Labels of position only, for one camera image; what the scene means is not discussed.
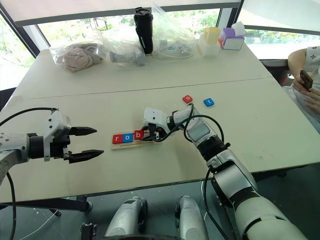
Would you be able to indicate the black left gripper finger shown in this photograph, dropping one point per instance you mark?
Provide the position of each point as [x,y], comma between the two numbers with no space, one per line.
[85,155]
[83,131]

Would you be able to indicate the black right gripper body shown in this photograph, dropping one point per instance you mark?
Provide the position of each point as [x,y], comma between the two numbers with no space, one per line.
[157,132]

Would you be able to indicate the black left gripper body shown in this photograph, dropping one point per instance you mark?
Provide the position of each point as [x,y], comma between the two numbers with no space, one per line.
[58,148]

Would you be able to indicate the red letter b block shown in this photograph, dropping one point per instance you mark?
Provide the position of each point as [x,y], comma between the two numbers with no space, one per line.
[138,135]

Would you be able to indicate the dark smartphone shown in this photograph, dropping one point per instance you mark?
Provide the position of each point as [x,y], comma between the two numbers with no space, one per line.
[306,79]

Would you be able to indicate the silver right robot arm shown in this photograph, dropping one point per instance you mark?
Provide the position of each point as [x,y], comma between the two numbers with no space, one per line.
[232,175]

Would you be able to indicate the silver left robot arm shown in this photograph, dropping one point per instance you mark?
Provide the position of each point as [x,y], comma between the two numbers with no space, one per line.
[10,147]

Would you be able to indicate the blue letter o block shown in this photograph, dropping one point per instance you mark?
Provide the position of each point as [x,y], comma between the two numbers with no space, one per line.
[127,138]

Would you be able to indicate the wooden letter tray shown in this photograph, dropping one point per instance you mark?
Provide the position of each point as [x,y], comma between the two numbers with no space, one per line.
[125,146]

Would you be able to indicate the red letter r block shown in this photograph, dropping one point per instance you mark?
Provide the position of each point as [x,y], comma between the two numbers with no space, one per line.
[117,139]

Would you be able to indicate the red letter o block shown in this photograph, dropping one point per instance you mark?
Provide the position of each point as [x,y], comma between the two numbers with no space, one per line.
[187,99]

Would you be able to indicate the blue letter t block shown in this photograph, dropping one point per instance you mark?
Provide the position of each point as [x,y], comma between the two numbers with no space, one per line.
[208,102]

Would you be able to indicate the silver rounded robot leg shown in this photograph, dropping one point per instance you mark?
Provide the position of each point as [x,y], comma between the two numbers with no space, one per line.
[127,217]
[191,217]

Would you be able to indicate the black robot foot part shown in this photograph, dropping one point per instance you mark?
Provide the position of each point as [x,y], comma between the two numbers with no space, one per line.
[88,231]

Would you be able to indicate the person's hand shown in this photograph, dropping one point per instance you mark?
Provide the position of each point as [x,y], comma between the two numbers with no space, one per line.
[300,86]

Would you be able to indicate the plastic bag with pink plush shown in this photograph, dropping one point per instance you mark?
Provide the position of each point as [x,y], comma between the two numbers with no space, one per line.
[75,57]

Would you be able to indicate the plastic bag with grey item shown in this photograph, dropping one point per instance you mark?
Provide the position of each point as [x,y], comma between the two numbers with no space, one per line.
[122,47]

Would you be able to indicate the clear bag with white parts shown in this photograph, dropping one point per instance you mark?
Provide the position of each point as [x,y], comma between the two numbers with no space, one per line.
[175,42]

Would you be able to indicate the black travel tumbler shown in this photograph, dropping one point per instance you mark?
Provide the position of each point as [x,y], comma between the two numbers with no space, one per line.
[143,30]

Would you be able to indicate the small orange object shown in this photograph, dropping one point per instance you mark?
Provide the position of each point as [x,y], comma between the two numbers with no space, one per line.
[219,42]

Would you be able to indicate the yellow plastic cup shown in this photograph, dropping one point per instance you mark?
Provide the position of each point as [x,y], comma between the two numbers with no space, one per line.
[212,35]

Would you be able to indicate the purple tissue box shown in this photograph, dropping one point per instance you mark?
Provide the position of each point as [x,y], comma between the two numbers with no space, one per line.
[232,41]

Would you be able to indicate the white window blind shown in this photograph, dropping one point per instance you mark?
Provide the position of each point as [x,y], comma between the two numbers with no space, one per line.
[125,10]

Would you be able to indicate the white tissue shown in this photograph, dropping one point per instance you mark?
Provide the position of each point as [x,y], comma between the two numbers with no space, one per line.
[238,27]

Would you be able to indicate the black chair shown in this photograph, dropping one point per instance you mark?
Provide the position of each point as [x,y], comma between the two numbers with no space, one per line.
[277,70]

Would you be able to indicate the white patterned shirt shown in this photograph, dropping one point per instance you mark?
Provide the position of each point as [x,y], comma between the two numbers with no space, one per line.
[314,65]

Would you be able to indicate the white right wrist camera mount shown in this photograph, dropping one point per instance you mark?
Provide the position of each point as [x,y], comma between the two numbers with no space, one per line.
[155,116]

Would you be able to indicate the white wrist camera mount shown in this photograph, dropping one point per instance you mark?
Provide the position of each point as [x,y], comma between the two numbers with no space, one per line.
[56,122]
[155,116]

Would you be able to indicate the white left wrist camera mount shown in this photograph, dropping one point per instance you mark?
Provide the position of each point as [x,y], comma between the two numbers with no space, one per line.
[56,122]

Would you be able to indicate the black table leg frame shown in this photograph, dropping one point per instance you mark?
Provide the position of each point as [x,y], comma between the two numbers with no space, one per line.
[50,203]

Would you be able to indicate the black window frame post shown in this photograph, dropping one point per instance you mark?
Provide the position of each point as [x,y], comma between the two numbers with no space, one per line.
[27,35]

